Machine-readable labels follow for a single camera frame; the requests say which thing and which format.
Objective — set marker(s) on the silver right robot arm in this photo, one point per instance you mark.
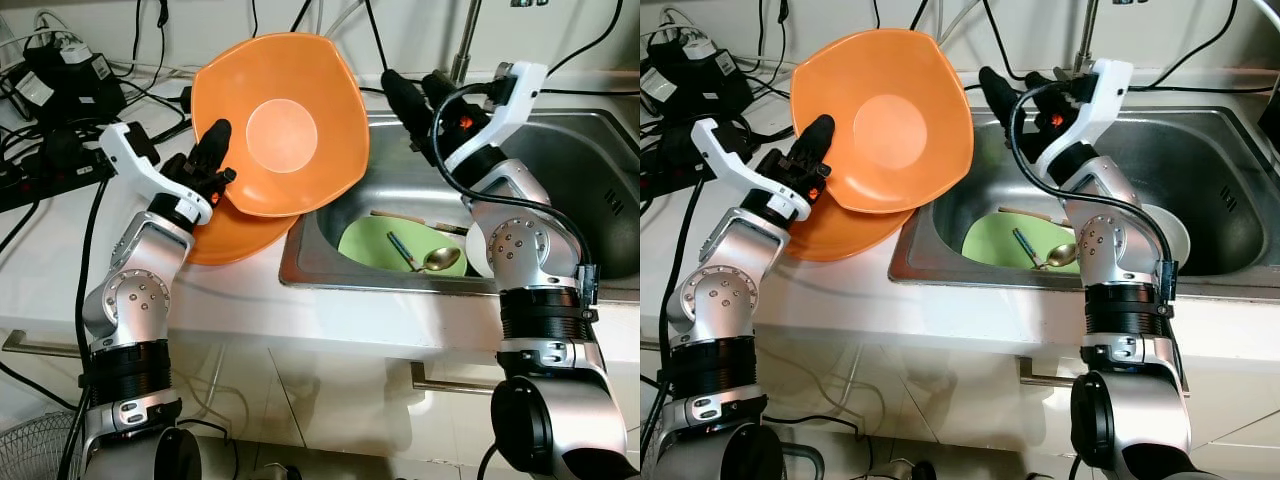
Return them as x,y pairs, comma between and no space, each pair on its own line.
1110,250
530,250

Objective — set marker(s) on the metal faucet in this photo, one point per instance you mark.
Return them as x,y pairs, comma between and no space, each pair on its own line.
1085,50
460,65

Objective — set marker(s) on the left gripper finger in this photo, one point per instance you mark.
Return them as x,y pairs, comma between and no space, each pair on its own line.
812,140
213,145

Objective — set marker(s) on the wooden spoon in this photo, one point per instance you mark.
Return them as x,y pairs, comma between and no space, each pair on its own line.
1025,213
400,217

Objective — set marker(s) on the stainless steel sink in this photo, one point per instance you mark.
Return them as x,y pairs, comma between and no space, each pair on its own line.
590,170
1210,150

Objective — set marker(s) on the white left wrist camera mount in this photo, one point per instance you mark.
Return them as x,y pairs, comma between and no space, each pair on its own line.
730,160
140,165

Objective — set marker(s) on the black power strip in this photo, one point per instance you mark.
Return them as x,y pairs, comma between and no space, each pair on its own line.
40,185
665,180

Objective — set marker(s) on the black charger with white labels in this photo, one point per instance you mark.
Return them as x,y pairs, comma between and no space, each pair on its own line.
700,80
75,85

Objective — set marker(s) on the orange plastic bowl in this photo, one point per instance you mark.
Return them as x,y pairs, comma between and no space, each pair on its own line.
850,238
890,130
280,135
240,240

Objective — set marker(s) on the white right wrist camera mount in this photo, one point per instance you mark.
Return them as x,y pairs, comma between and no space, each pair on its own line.
510,100
1100,95

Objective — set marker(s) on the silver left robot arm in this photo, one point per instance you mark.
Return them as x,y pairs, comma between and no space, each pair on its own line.
140,290
730,290

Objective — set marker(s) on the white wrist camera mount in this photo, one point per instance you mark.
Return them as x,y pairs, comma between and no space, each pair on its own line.
730,160
140,165
510,100
1100,95

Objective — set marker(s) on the grey floor fan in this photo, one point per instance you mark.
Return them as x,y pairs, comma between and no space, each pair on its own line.
30,450

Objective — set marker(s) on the green plate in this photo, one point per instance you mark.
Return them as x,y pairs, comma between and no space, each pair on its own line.
990,245
365,245

